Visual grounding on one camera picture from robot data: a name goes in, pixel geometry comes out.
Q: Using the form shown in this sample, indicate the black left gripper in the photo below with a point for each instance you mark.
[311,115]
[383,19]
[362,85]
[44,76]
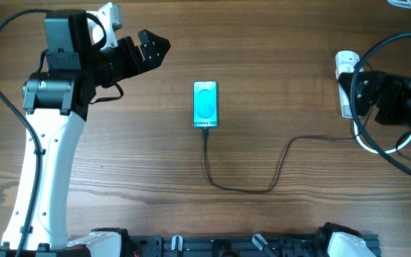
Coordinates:
[152,61]

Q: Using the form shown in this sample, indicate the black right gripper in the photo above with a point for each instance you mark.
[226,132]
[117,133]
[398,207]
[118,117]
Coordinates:
[394,88]

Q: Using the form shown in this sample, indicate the white power strip socket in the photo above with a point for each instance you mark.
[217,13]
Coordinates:
[345,63]

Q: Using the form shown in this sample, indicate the blue screen smartphone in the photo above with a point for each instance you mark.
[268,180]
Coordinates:
[205,104]

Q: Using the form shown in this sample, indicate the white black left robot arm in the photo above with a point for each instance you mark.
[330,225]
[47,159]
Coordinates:
[56,103]

